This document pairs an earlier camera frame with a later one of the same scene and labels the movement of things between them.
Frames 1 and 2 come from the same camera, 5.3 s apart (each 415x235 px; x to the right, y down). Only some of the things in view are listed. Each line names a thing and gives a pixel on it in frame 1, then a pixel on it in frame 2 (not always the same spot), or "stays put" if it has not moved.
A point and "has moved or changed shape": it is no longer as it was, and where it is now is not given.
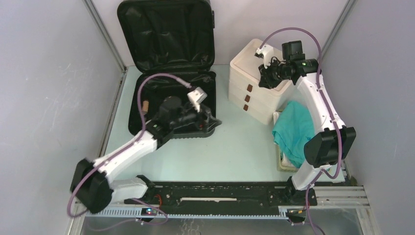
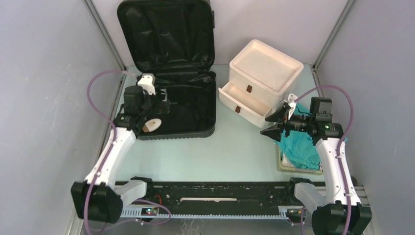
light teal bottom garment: [295, 126] stays put
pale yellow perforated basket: [280, 168] stays put
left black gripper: [209, 122] → [159, 107]
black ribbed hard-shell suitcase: [174, 39] stays put
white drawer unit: [243, 85] has moved or changed shape
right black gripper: [265, 81] → [279, 115]
